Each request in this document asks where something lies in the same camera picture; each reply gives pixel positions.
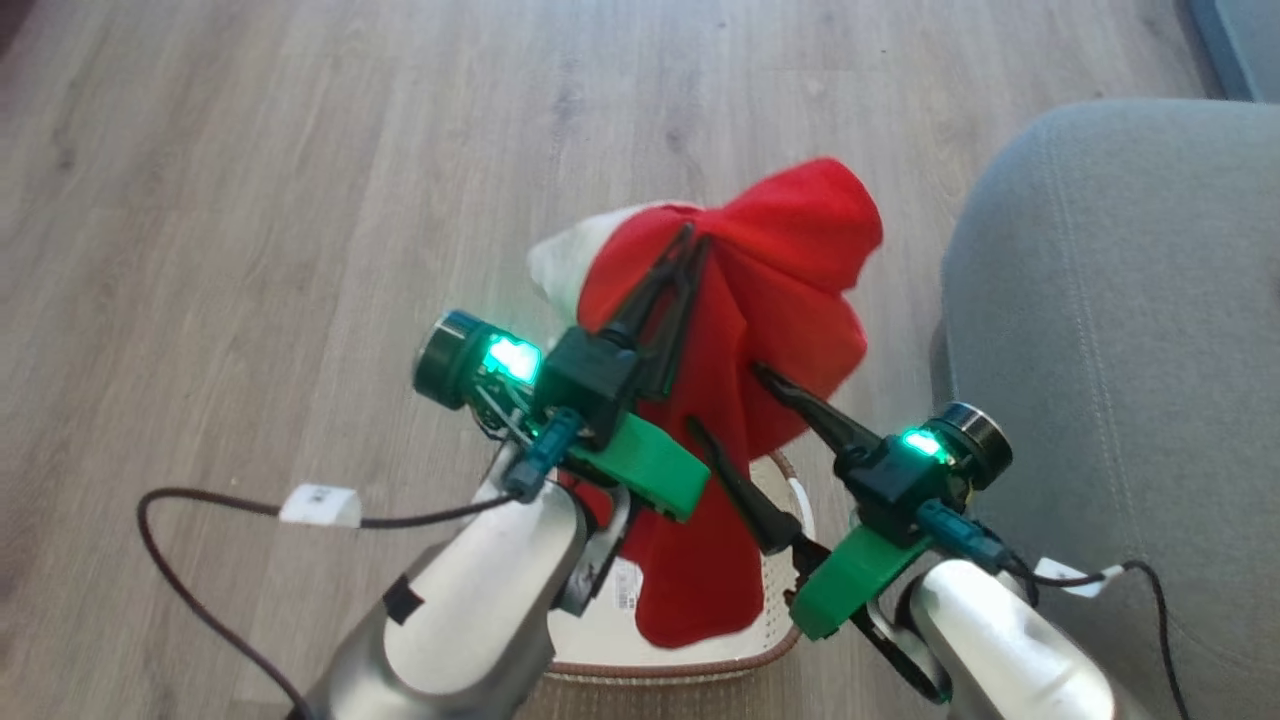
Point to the grey upholstered seat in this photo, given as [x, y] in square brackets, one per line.
[1120, 350]

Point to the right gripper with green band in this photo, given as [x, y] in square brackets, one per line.
[900, 480]

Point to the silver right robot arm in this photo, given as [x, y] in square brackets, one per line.
[990, 650]

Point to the beige perforated laundry basket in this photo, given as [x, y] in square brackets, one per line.
[610, 640]

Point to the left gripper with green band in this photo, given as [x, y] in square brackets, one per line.
[595, 380]

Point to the red cloth with white trim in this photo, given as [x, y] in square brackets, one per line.
[780, 290]

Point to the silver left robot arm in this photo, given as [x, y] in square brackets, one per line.
[470, 600]

